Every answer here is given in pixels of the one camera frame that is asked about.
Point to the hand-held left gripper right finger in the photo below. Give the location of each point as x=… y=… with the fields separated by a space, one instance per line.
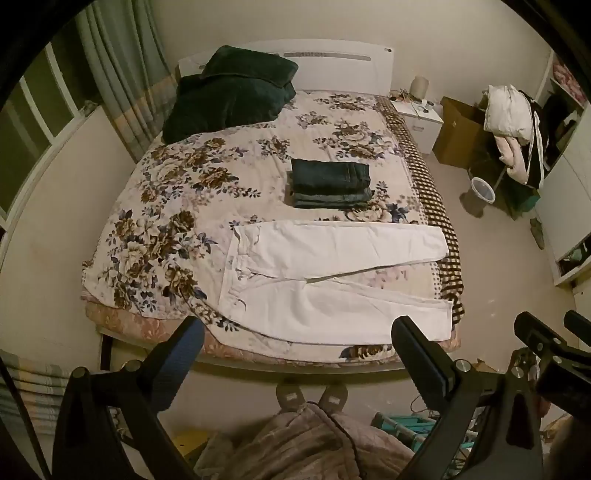
x=415 y=355

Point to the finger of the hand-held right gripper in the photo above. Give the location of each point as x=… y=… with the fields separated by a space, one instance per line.
x=579 y=325
x=538 y=339

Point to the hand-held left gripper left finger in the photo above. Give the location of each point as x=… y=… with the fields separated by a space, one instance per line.
x=178 y=364

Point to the white pants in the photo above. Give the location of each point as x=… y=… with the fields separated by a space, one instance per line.
x=323 y=258

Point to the person's legs in quilted pants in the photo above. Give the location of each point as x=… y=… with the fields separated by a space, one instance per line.
x=300 y=447

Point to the dark green folded pants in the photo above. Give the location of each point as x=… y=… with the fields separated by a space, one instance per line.
x=330 y=174

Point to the pink mattress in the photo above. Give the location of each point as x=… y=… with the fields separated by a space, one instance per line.
x=147 y=325

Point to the teal rack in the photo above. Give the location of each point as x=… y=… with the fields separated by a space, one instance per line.
x=406 y=427

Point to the yellow object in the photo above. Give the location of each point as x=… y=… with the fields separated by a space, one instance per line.
x=189 y=443

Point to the person's right shoe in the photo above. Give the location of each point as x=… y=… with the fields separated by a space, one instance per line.
x=333 y=396

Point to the person's shoe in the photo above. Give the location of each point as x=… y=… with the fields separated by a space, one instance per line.
x=290 y=397
x=333 y=396

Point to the pair of grey slippers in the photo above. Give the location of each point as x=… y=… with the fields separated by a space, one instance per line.
x=538 y=233

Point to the person's left shoe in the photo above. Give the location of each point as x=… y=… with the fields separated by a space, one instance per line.
x=290 y=397

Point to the white wardrobe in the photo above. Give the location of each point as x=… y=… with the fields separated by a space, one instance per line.
x=565 y=207

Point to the checkered bed sheet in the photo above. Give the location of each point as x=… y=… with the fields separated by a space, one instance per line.
x=438 y=217

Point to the striped folded cloth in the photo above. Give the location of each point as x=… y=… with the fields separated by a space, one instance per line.
x=32 y=383

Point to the dark chair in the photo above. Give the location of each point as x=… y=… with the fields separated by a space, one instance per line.
x=512 y=194

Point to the white mesh wastebasket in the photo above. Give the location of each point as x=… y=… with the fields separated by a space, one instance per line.
x=482 y=190

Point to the pink garment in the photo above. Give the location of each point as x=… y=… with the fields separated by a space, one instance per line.
x=515 y=159

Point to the black garment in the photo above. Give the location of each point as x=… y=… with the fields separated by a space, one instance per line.
x=535 y=152

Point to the floral blanket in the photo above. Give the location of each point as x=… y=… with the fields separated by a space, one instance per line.
x=184 y=184

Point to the cardboard box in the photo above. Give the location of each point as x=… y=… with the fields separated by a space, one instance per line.
x=455 y=134

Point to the white padded jacket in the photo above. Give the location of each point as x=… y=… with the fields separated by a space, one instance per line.
x=508 y=110

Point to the white nightstand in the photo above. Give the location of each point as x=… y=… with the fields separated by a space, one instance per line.
x=422 y=124

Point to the pink floral cloth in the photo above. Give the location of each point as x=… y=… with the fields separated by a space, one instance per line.
x=568 y=78

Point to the dark green pillows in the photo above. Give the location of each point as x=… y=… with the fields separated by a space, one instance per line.
x=221 y=108

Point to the white table lamp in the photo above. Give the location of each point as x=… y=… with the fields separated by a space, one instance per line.
x=419 y=87

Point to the white framed window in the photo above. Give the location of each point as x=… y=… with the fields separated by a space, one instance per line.
x=41 y=110

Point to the green striped curtain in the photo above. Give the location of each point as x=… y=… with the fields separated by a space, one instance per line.
x=124 y=78

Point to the white bed headboard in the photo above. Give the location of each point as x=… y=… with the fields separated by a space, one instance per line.
x=332 y=69

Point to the dark green pillow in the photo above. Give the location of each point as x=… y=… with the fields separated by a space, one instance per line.
x=249 y=64

